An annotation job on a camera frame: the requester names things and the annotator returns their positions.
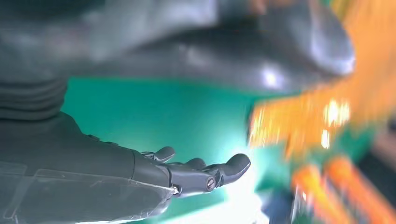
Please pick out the blue tablet cover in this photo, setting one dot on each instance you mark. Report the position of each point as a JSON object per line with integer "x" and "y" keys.
{"x": 278, "y": 210}

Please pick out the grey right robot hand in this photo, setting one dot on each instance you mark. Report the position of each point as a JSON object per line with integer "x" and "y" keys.
{"x": 77, "y": 173}

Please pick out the yellow plastic film patch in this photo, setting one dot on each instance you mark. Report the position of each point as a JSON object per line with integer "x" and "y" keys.
{"x": 309, "y": 123}

